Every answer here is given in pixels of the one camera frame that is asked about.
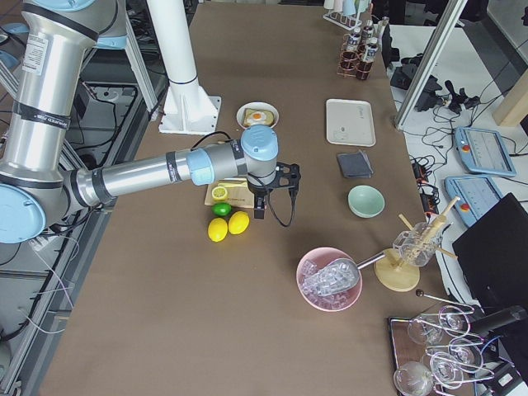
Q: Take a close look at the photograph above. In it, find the copper wire bottle rack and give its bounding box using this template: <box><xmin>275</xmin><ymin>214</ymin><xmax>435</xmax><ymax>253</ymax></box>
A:
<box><xmin>337</xmin><ymin>35</ymin><xmax>374</xmax><ymax>81</ymax></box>

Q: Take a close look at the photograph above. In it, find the wooden mug tree stand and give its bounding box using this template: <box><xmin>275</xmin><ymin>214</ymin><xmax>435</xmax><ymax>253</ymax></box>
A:
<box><xmin>375</xmin><ymin>196</ymin><xmax>460</xmax><ymax>292</ymax></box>

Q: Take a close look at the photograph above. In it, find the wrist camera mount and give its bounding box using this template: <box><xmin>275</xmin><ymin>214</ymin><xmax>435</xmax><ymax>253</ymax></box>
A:
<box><xmin>271</xmin><ymin>162</ymin><xmax>301</xmax><ymax>196</ymax></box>

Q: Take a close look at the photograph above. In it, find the bottle with white cap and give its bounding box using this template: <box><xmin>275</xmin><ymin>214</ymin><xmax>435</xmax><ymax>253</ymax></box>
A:
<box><xmin>345</xmin><ymin>27</ymin><xmax>361</xmax><ymax>53</ymax></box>

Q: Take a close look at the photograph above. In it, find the glass mug on stand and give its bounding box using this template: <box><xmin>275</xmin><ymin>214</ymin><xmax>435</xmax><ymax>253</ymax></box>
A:
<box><xmin>393</xmin><ymin>222</ymin><xmax>443</xmax><ymax>267</ymax></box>

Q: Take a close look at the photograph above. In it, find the white round plate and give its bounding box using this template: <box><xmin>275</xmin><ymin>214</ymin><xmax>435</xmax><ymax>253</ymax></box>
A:
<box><xmin>236</xmin><ymin>101</ymin><xmax>280</xmax><ymax>129</ymax></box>

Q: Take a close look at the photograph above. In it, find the wine glass rack tray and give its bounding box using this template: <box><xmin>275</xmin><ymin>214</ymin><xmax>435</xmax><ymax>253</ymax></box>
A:
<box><xmin>388</xmin><ymin>313</ymin><xmax>495</xmax><ymax>395</ymax></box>

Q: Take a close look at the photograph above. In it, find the green ceramic bowl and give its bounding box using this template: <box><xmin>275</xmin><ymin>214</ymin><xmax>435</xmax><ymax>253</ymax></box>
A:
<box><xmin>347</xmin><ymin>185</ymin><xmax>385</xmax><ymax>219</ymax></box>

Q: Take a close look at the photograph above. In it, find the fried egg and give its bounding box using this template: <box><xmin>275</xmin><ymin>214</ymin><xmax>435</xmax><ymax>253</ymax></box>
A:
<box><xmin>246</xmin><ymin>111</ymin><xmax>267</xmax><ymax>125</ymax></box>

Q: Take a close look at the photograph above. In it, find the halved lemon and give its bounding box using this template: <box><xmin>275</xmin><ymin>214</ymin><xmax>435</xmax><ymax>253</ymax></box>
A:
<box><xmin>211</xmin><ymin>186</ymin><xmax>229</xmax><ymax>201</ymax></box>

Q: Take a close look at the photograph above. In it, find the grey folded cloth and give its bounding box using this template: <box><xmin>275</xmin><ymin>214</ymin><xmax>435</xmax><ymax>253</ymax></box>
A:
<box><xmin>337</xmin><ymin>150</ymin><xmax>374</xmax><ymax>178</ymax></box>

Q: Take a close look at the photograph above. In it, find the metal ice scoop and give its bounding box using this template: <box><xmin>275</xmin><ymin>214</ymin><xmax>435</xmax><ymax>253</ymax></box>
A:
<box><xmin>301</xmin><ymin>252</ymin><xmax>385</xmax><ymax>297</ymax></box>

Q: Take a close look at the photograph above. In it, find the pink bowl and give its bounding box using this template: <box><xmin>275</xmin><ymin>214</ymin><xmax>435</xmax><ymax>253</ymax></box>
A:
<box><xmin>296</xmin><ymin>247</ymin><xmax>363</xmax><ymax>312</ymax></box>

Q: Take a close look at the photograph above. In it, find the bread slice under egg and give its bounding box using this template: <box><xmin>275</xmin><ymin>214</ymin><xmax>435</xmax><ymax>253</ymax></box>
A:
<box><xmin>243</xmin><ymin>108</ymin><xmax>275</xmax><ymax>128</ymax></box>

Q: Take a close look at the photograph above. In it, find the yellow knife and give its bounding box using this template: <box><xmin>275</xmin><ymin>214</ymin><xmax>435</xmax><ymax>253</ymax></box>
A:
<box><xmin>218</xmin><ymin>181</ymin><xmax>248</xmax><ymax>188</ymax></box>

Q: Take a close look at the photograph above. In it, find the yellow lemon near board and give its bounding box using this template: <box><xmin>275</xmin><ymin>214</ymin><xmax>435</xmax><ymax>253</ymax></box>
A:
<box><xmin>228</xmin><ymin>211</ymin><xmax>250</xmax><ymax>235</ymax></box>

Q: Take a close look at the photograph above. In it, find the green lime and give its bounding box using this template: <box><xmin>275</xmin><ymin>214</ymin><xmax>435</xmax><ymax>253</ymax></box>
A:
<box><xmin>212</xmin><ymin>202</ymin><xmax>232</xmax><ymax>217</ymax></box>

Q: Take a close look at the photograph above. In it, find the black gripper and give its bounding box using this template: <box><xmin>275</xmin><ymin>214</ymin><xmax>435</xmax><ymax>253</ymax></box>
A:
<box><xmin>247</xmin><ymin>179</ymin><xmax>273</xmax><ymax>219</ymax></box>

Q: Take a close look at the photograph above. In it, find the black laptop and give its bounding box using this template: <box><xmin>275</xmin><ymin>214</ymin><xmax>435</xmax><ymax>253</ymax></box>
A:
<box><xmin>453</xmin><ymin>193</ymin><xmax>527</xmax><ymax>309</ymax></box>

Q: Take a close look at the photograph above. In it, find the white cup rack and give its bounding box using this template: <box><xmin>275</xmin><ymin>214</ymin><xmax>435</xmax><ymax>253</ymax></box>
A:
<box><xmin>323</xmin><ymin>0</ymin><xmax>371</xmax><ymax>31</ymax></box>

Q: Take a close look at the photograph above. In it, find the cream rectangular tray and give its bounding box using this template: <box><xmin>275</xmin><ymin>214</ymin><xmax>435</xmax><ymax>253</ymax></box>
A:
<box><xmin>326</xmin><ymin>99</ymin><xmax>376</xmax><ymax>147</ymax></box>

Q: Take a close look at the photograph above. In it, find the aluminium frame post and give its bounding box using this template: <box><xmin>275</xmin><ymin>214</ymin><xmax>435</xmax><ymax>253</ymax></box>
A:
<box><xmin>394</xmin><ymin>0</ymin><xmax>467</xmax><ymax>130</ymax></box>

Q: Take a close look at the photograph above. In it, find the wooden cutting board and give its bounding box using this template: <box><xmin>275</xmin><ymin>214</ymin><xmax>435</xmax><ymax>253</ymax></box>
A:
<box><xmin>204</xmin><ymin>181</ymin><xmax>253</xmax><ymax>209</ymax></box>

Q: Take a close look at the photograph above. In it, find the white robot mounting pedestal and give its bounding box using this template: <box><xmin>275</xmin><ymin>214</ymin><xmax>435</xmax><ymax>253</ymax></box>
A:
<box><xmin>148</xmin><ymin>0</ymin><xmax>221</xmax><ymax>135</ymax></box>

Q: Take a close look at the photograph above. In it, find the yellow lemon outer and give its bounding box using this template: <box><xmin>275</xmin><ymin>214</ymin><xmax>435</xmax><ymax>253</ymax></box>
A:
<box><xmin>207</xmin><ymin>218</ymin><xmax>229</xmax><ymax>243</ymax></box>

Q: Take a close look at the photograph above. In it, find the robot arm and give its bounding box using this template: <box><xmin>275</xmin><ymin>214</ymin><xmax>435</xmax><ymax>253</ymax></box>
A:
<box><xmin>1</xmin><ymin>1</ymin><xmax>280</xmax><ymax>243</ymax></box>

